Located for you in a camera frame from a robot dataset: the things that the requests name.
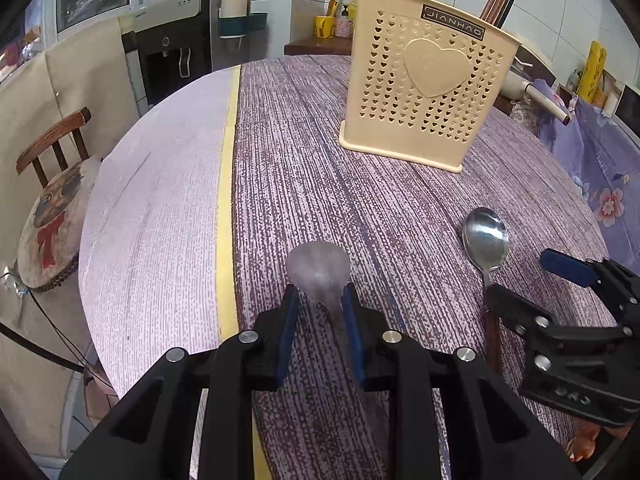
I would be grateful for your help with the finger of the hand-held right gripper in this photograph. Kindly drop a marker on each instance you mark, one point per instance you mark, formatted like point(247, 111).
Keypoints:
point(565, 265)
point(510, 305)

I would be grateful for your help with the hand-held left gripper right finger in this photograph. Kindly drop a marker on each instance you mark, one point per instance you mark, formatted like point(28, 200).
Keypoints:
point(352, 330)

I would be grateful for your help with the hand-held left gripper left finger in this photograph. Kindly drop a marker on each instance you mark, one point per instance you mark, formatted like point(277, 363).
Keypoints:
point(287, 330)

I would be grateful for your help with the cream plastic utensil holder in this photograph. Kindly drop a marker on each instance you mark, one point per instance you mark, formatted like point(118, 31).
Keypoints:
point(430, 125)

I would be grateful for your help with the dark wooden chopstick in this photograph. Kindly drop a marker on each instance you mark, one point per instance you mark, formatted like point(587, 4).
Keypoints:
point(510, 2)

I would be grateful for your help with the person's right hand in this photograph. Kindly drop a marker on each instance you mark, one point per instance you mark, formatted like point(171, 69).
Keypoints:
point(590, 442)

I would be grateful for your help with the purple floral cloth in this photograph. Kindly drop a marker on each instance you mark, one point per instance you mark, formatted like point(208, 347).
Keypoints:
point(600, 160)

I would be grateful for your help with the white microwave oven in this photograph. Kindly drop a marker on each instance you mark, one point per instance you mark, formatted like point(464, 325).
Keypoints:
point(630, 110)

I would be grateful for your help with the yellow wrap roll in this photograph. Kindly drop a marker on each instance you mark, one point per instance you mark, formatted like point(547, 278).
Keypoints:
point(592, 70)

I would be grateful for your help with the cat print seat cushion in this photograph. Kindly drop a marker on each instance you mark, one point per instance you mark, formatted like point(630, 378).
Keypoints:
point(55, 220)

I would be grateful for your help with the dark wooden counter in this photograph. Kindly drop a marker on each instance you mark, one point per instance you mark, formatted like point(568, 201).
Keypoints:
point(315, 47)

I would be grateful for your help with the dotted pink cup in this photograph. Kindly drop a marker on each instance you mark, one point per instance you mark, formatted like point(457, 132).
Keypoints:
point(344, 27)

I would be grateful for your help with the yellow cup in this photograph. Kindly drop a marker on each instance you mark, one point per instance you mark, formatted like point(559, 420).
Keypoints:
point(324, 27)

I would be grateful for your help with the teal cup holder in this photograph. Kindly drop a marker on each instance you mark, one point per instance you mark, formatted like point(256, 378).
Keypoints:
point(245, 25)

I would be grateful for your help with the yellow dish soap bottle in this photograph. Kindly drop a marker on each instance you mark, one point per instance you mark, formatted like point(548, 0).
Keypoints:
point(352, 10)

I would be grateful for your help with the toothbrushes in cup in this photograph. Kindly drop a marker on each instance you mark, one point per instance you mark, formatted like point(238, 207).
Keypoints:
point(335, 5)

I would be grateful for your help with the beige fabric cover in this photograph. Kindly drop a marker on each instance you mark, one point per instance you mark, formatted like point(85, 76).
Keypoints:
point(85, 75)

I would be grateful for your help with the grey water dispenser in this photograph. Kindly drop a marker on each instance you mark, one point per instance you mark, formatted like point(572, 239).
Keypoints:
point(170, 15)

